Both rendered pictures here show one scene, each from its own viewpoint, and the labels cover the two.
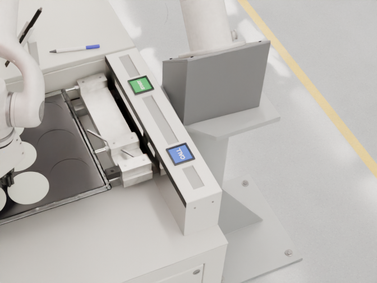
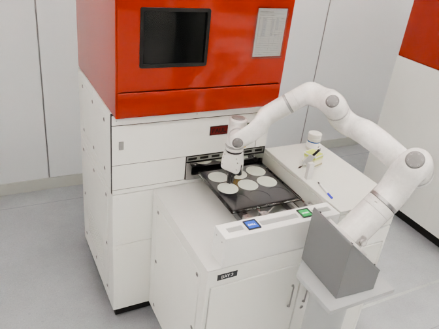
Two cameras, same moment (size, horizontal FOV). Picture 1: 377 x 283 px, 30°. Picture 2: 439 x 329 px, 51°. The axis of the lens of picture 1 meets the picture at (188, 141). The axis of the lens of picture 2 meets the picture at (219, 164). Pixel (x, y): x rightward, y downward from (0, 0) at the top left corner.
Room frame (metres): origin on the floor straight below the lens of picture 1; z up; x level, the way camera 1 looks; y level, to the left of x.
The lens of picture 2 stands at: (0.92, -1.47, 2.01)
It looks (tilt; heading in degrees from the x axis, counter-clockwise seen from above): 28 degrees down; 88
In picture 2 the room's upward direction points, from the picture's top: 7 degrees clockwise
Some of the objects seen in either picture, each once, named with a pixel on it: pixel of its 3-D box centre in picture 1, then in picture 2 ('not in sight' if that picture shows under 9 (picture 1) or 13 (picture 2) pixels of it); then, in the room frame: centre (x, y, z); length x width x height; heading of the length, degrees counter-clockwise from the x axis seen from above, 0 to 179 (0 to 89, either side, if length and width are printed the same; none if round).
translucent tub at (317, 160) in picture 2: not in sight; (312, 158); (1.44, 0.58, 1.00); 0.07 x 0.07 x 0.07; 44
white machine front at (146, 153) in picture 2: not in sight; (195, 146); (0.85, 0.54, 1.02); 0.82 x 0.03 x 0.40; 28
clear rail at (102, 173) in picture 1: (84, 136); (268, 205); (1.21, 0.27, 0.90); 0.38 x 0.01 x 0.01; 28
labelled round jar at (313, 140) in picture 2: not in sight; (313, 141); (1.47, 0.77, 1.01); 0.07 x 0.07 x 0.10
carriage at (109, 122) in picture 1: (113, 130); not in sight; (1.26, 0.21, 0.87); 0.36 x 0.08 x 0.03; 28
